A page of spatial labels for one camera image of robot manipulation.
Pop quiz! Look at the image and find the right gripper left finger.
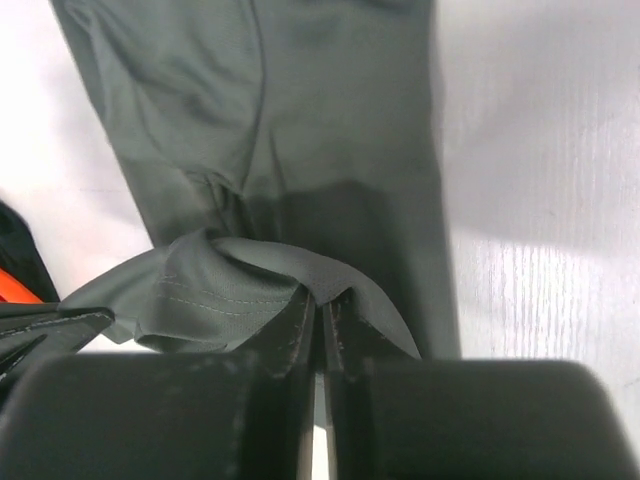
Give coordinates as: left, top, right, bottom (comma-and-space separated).
227, 287, 316, 479

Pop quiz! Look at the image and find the orange folded t shirt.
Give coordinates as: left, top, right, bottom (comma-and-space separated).
0, 270, 42, 304

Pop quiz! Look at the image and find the black folded t shirt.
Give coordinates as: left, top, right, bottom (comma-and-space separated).
1, 202, 59, 303

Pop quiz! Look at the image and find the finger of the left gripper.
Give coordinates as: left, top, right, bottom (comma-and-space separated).
1, 304, 114, 373

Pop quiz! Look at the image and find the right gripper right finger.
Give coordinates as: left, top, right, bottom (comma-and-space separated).
322, 292, 423, 479

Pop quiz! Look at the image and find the dark grey t shirt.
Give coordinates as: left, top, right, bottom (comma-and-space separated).
53, 1, 460, 359

